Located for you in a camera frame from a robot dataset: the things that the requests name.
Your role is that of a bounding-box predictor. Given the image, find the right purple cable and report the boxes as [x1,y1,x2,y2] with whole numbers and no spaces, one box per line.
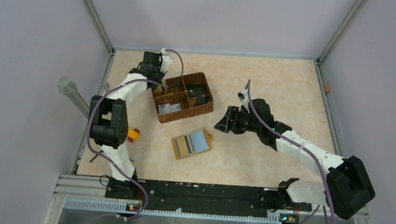
[235,78,349,224]

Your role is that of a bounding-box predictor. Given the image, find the orange leather card holder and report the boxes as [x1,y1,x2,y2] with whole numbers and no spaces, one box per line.
[171,129,213,160]

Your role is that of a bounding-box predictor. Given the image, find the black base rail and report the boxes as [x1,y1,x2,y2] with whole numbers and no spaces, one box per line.
[105,178,312,218]

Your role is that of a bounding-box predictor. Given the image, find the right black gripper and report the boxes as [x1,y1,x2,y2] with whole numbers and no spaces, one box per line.
[215,104,263,136]

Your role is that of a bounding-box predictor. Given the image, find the small wooden block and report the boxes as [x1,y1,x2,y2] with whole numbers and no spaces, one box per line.
[323,83,331,94]

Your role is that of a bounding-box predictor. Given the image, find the black microphone tripod stand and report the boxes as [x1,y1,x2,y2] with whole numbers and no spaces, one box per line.
[89,154,100,163]

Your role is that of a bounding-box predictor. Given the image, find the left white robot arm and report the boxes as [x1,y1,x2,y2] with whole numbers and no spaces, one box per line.
[86,48,173,198]

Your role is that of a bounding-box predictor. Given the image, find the brown wicker divided basket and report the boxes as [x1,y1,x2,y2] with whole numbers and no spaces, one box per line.
[152,72,214,124]

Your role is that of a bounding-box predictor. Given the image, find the grey plastic tool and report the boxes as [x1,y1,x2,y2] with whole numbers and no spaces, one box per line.
[102,83,110,93]

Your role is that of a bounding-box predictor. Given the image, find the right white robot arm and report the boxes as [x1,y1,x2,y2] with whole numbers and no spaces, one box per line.
[214,88,376,220]

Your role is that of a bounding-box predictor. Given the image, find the grey card in front compartment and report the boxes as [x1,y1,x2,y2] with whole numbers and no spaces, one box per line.
[158,103,182,115]

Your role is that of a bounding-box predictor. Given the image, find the black card in basket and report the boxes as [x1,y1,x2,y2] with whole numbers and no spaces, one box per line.
[185,84,210,107]

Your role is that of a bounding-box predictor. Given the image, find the white perforated cable tray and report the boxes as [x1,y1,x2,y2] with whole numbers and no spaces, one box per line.
[64,198,282,224]

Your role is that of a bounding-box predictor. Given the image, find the silver microphone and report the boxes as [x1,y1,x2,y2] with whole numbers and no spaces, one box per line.
[57,76,90,118]

